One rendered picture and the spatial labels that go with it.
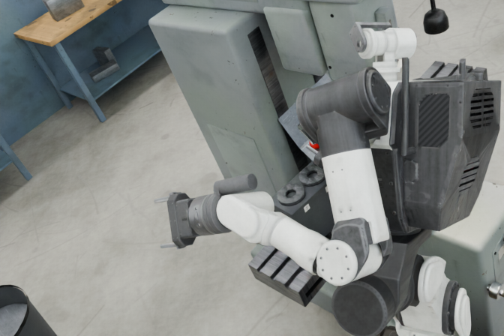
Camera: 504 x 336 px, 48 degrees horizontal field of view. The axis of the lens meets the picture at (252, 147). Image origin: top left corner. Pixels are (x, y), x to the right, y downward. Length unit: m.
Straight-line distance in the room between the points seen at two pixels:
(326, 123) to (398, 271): 0.33
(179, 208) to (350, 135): 0.46
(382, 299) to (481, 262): 1.02
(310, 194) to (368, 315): 0.73
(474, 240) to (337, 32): 0.85
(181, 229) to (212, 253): 2.16
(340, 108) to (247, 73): 1.08
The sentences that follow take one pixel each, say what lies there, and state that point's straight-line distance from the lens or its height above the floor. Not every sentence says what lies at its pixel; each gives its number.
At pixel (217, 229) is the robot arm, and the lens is 1.19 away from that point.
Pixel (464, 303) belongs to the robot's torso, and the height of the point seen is 1.03.
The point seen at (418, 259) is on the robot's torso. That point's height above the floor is 1.35.
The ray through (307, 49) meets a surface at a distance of 1.89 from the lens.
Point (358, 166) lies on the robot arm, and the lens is 0.99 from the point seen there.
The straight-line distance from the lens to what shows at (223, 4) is 2.10.
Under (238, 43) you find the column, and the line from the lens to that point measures 2.00.
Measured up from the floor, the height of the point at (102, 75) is 0.27.
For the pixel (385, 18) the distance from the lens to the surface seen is 1.77.
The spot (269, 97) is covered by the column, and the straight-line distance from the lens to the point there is 2.15.
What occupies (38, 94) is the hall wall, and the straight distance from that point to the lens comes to 5.84.
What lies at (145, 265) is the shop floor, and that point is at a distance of 3.61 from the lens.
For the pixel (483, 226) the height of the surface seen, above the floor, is 0.77.
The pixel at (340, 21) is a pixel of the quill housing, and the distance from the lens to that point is 1.76.
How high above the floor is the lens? 2.34
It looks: 35 degrees down
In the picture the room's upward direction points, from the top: 23 degrees counter-clockwise
